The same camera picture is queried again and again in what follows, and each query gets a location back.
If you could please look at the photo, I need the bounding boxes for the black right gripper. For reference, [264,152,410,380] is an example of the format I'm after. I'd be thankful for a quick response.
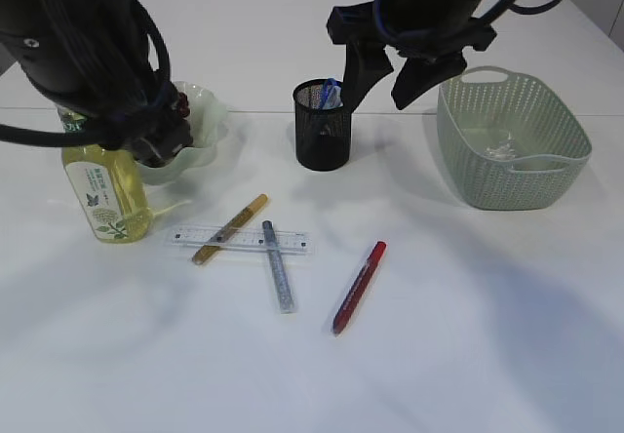
[327,4,497,111]

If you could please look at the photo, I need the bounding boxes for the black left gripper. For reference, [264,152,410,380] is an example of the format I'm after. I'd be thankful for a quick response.
[104,82,193,168]

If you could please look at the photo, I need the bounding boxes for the purple artificial grape bunch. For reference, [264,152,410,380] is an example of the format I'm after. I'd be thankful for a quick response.
[174,92,191,118]

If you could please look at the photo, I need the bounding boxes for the blue scissors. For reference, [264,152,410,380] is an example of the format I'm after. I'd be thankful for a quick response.
[318,78,342,110]

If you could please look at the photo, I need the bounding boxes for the yellow tea bottle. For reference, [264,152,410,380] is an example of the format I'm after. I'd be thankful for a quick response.
[57,105,153,245]

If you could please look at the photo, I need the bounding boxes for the gold glitter pen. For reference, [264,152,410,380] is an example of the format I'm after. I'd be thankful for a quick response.
[191,194,268,265]

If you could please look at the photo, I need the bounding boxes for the clear plastic ruler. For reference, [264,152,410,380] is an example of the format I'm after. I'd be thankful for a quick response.
[165,225,315,256]

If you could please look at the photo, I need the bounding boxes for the clear plastic sheet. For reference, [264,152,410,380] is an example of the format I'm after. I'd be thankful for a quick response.
[484,133,519,161]

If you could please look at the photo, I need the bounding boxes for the red glitter pen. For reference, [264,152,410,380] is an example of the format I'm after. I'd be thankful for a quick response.
[331,241,387,335]

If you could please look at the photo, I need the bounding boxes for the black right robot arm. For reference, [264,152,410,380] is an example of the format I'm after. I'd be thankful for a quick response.
[327,0,495,112]

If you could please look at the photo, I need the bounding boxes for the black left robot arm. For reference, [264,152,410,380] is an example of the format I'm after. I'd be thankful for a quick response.
[1,0,193,167]

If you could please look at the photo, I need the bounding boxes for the black mesh pen holder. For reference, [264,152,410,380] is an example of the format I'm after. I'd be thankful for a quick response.
[292,78,352,172]

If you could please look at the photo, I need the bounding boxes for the green woven plastic basket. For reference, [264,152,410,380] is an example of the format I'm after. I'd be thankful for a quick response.
[437,66,592,212]

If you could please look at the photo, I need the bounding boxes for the silver glitter pen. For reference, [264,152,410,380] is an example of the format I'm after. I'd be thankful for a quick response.
[262,220,296,314]

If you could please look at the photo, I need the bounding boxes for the green wavy glass bowl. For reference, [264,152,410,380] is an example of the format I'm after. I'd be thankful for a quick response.
[134,80,230,185]

